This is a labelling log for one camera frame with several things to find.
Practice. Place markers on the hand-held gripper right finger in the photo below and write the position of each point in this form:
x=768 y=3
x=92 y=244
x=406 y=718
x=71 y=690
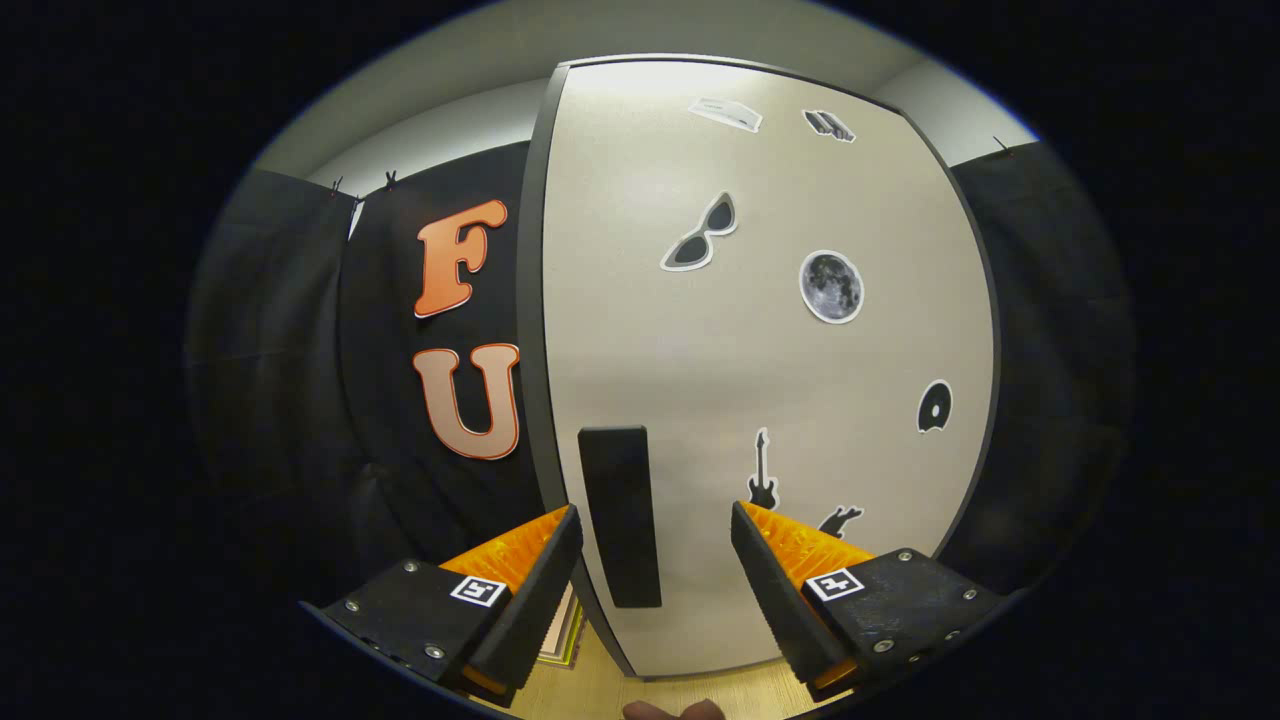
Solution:
x=775 y=590

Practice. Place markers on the beige shoe cabinet door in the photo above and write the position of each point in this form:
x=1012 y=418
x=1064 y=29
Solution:
x=750 y=350

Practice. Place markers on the black backdrop cloth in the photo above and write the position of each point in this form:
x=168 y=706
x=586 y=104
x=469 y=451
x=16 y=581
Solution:
x=300 y=400

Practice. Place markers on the dark grey shoe cabinet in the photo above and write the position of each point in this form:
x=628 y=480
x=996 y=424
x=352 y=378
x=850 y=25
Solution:
x=532 y=250

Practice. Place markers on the thin yellow edged book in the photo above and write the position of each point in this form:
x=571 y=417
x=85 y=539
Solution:
x=576 y=642

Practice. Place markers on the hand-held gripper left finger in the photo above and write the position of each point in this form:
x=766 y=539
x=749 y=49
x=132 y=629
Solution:
x=540 y=585

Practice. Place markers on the thick beige cover book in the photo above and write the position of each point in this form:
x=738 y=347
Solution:
x=558 y=632

